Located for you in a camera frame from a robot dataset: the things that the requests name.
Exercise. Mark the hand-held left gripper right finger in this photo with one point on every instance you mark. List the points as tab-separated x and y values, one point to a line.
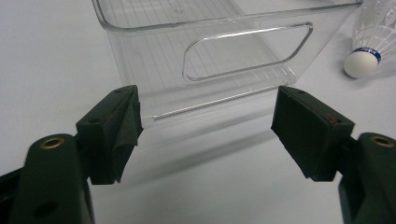
306	133

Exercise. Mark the clear plastic tray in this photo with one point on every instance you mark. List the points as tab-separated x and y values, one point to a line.
149	62

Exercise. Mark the white shuttlecock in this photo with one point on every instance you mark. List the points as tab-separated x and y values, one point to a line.
361	63

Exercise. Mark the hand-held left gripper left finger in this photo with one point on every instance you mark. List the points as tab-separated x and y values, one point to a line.
109	137

